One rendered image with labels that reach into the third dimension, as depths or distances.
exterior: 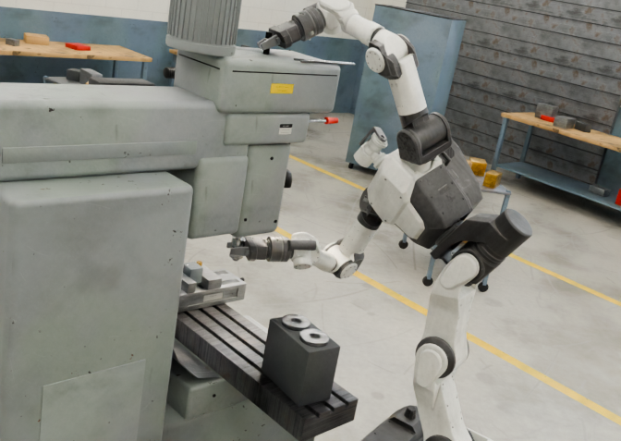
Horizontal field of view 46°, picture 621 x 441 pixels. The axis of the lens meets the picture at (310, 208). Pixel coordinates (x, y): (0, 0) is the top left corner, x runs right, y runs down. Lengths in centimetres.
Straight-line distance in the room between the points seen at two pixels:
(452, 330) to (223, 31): 120
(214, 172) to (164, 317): 44
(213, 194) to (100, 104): 47
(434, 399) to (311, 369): 55
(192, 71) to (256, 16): 850
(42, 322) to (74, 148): 44
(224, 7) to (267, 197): 63
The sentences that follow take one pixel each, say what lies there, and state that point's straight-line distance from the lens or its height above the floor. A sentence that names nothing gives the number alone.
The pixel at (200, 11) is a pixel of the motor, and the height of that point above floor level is 200.
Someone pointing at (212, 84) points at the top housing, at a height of 181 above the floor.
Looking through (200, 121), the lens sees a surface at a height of 171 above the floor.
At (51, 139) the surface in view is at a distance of 192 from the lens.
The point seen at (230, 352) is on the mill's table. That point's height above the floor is 93.
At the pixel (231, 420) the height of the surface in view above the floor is 66.
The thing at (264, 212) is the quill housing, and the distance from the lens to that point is 240.
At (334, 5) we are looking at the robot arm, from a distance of 237.
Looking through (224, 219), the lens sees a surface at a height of 140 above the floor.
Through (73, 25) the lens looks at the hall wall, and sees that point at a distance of 928.
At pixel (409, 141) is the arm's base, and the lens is 229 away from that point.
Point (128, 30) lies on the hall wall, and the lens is 962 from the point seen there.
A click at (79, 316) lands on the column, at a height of 123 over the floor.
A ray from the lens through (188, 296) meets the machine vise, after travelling 271.
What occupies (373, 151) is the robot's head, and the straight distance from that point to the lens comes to 251.
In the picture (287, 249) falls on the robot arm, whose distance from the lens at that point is 253.
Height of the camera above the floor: 217
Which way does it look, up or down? 18 degrees down
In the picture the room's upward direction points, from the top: 10 degrees clockwise
